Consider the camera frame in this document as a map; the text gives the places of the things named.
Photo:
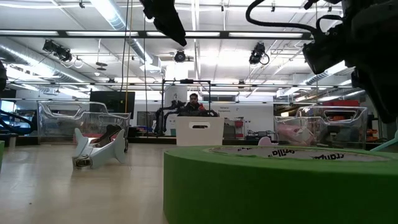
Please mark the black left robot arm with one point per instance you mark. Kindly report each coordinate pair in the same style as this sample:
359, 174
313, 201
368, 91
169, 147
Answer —
2, 76

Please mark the pink staple remover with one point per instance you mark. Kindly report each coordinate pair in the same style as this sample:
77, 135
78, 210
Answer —
266, 142

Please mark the black background robot arm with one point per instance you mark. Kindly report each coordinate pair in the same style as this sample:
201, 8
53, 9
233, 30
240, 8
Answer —
161, 119

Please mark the red storage bin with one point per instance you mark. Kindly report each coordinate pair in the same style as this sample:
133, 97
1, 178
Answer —
342, 103

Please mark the teal plastic tool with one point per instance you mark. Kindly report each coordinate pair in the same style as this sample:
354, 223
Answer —
387, 143

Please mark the metal shelf cart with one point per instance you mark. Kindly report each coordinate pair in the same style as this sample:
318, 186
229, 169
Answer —
234, 127

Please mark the silver ventilation duct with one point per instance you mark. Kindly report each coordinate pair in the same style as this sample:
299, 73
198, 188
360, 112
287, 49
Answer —
115, 18

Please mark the person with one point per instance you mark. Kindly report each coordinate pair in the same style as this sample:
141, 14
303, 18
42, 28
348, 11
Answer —
193, 104

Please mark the black metal frame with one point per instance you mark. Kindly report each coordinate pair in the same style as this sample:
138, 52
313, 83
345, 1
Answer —
162, 105

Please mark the green tape roll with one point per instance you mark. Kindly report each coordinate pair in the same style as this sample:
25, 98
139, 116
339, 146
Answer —
248, 186

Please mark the light blue staple remover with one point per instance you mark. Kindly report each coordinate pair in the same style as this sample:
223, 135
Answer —
109, 151

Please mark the clear plastic bin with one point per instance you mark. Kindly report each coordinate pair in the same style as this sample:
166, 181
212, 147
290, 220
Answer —
59, 124
351, 130

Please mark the black monitor screen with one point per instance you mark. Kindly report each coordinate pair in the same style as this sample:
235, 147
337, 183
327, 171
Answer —
112, 104

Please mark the black ceiling spotlight pair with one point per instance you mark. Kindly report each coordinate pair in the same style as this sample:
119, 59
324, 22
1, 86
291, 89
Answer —
59, 51

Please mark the pink tape roll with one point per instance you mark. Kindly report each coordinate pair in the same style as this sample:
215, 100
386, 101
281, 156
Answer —
93, 135

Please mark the green plastic item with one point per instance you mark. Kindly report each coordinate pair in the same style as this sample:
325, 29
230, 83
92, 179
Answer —
1, 152

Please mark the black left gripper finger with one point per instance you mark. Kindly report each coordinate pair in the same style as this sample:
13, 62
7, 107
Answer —
172, 29

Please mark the pink and white stapler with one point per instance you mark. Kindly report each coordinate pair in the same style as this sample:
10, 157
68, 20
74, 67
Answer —
292, 132

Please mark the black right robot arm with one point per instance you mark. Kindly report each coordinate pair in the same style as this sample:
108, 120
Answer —
376, 46

